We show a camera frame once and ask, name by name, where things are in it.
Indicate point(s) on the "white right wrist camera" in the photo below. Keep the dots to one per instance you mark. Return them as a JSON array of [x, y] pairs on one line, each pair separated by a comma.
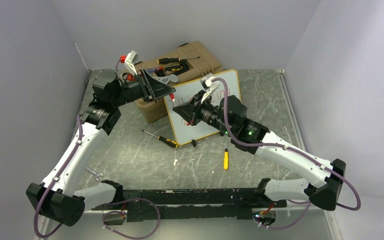
[[209, 86]]

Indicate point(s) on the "blue red screwdriver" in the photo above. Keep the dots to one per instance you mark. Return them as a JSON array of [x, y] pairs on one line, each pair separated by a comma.
[[155, 69]]

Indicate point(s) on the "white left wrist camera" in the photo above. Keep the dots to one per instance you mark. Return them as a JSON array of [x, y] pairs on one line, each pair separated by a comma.
[[129, 61]]

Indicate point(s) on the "red whiteboard marker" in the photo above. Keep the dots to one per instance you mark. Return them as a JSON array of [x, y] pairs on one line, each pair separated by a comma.
[[172, 97]]

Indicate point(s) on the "black orange screwdriver on table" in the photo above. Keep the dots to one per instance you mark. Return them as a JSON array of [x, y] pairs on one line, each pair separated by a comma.
[[169, 142]]

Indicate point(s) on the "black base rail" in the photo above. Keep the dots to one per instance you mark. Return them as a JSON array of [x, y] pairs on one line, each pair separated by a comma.
[[179, 204]]

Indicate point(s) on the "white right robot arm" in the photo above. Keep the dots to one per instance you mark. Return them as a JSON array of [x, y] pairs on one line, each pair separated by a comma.
[[321, 180]]

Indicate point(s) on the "yellow handle screwdriver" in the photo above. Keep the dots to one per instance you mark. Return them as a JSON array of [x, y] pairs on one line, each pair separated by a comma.
[[226, 156]]

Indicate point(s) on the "red handle adjustable wrench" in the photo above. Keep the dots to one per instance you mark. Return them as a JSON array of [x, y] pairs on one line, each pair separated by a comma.
[[162, 79]]

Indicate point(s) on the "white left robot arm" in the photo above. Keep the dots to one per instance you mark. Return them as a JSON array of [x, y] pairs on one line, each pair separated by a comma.
[[56, 198]]

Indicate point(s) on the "black yellow screwdriver on toolbox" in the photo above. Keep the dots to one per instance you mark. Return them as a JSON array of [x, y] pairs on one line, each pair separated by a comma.
[[169, 60]]

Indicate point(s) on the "black yellow tool in toolbox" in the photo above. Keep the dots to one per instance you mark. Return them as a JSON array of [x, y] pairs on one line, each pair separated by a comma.
[[177, 69]]

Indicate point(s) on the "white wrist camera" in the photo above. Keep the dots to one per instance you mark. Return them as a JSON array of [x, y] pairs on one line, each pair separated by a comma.
[[209, 86], [129, 61]]

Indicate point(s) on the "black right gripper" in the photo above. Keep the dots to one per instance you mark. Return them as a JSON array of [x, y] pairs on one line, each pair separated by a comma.
[[189, 111]]

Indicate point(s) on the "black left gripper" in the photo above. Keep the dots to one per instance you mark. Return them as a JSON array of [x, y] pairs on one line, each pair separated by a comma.
[[151, 89]]

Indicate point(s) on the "tan plastic toolbox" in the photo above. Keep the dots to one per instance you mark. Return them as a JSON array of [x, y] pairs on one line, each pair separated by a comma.
[[197, 61]]

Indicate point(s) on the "silver open-end wrench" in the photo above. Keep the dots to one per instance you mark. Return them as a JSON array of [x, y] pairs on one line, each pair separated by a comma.
[[98, 176]]

